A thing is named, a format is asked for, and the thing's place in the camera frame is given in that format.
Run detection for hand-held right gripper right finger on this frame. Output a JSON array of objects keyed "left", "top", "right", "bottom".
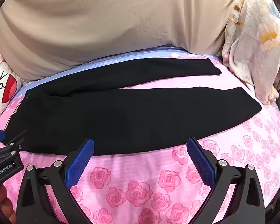
[{"left": 187, "top": 137, "right": 266, "bottom": 224}]

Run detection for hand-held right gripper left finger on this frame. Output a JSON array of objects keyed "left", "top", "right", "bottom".
[{"left": 16, "top": 139, "right": 95, "bottom": 224}]

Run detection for black pants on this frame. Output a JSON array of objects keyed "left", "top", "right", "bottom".
[{"left": 6, "top": 58, "right": 262, "bottom": 156}]

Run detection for person's left hand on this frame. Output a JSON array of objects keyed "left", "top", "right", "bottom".
[{"left": 0, "top": 183, "right": 17, "bottom": 223}]

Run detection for pink rose print bedsheet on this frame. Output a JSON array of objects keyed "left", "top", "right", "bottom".
[{"left": 0, "top": 45, "right": 280, "bottom": 224}]

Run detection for white cartoon face pillow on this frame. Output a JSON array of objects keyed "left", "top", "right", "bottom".
[{"left": 0, "top": 52, "right": 22, "bottom": 122}]

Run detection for pale floral fleece blanket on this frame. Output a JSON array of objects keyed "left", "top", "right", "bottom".
[{"left": 222, "top": 0, "right": 280, "bottom": 104}]

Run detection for beige padded headboard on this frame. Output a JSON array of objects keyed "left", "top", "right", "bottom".
[{"left": 0, "top": 0, "right": 239, "bottom": 83}]

